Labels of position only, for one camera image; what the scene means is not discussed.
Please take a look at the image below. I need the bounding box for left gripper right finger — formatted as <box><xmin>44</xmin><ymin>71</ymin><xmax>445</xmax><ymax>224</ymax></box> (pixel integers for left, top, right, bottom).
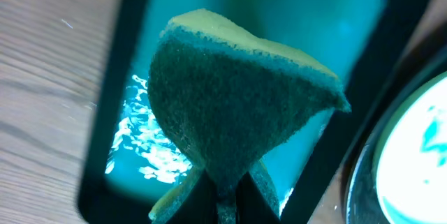
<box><xmin>235</xmin><ymin>172</ymin><xmax>281</xmax><ymax>224</ymax></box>

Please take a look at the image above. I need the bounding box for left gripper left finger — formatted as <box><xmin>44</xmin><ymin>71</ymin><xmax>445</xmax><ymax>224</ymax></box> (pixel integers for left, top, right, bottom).
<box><xmin>167</xmin><ymin>172</ymin><xmax>218</xmax><ymax>224</ymax></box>

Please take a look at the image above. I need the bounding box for green yellow scrub sponge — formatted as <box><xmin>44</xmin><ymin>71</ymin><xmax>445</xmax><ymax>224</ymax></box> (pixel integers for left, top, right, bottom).
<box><xmin>147</xmin><ymin>8</ymin><xmax>351</xmax><ymax>223</ymax></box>

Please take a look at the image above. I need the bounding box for mint plate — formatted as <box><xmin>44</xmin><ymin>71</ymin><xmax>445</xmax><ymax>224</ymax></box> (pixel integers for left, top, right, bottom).
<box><xmin>375</xmin><ymin>73</ymin><xmax>446</xmax><ymax>224</ymax></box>

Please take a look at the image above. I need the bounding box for black round serving tray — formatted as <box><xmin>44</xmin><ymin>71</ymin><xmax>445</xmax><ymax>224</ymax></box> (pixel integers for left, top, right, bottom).
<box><xmin>342</xmin><ymin>44</ymin><xmax>446</xmax><ymax>224</ymax></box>

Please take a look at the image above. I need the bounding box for black rectangular water tray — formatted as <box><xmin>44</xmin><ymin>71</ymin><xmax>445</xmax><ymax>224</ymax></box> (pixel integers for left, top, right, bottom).
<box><xmin>78</xmin><ymin>0</ymin><xmax>429</xmax><ymax>223</ymax></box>

